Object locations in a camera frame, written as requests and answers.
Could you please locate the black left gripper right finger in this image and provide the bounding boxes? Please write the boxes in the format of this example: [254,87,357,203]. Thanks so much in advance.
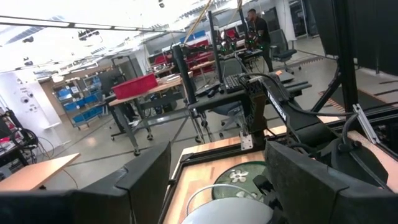
[264,141,398,224]

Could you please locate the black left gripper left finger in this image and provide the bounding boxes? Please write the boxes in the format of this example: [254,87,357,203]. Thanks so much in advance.
[0,141,172,224]

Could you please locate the green floral plate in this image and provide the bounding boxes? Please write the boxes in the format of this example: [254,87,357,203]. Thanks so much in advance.
[211,161,269,202]

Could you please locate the blue patterned plate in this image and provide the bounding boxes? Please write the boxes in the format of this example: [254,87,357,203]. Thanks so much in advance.
[181,197,275,224]

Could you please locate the wooden table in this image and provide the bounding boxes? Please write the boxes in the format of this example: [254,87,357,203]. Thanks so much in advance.
[0,152,81,192]

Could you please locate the blue bin shelf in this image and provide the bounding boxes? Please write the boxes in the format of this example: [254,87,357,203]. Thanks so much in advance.
[52,74,108,130]

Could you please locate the white pillar with cameras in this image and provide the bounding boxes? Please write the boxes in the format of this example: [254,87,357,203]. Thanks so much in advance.
[0,70,63,150]

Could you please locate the red plastic bin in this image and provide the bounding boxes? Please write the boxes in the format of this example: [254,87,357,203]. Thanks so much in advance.
[111,72,159,100]

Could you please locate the black desk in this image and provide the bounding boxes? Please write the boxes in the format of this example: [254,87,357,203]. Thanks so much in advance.
[186,70,313,144]

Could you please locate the black keyboard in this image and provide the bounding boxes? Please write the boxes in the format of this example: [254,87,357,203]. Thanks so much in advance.
[223,73,248,94]

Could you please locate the wooden workbench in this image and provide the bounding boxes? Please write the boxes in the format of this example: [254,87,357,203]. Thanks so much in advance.
[108,76,193,156]

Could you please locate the black office chair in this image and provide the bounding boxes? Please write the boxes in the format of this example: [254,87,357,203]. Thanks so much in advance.
[267,29,302,75]

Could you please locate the thick black pole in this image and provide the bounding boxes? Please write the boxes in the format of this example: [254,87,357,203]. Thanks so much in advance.
[172,44,199,105]

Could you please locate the person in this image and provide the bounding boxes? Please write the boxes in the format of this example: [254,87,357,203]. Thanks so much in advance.
[246,8,275,73]

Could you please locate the thin black pole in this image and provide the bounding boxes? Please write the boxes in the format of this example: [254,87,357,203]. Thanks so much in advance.
[207,11,225,84]

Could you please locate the silver corner bracket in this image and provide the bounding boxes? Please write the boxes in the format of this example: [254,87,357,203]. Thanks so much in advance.
[239,130,254,151]

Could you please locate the silver angle bracket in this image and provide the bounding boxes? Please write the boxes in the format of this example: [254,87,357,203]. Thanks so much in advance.
[352,103,381,145]

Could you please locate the yellow rope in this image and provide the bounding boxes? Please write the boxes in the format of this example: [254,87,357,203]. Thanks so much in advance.
[183,0,214,44]

